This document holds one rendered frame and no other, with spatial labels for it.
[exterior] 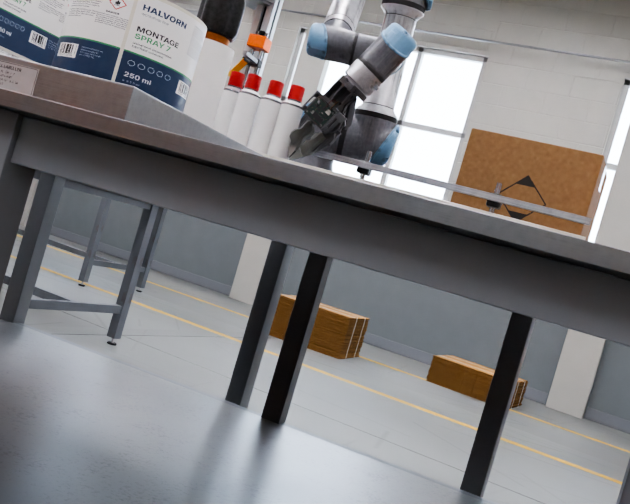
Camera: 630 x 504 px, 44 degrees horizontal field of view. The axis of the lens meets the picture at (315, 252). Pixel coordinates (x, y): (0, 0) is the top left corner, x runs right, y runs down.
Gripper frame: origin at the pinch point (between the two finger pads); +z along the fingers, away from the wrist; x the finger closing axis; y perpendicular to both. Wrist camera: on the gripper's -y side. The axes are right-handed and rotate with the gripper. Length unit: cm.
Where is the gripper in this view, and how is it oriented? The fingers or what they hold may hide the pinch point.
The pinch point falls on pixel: (294, 154)
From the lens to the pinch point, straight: 172.4
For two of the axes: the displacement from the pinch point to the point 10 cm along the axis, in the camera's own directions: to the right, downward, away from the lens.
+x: 6.5, 7.1, -2.7
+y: -3.0, -0.8, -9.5
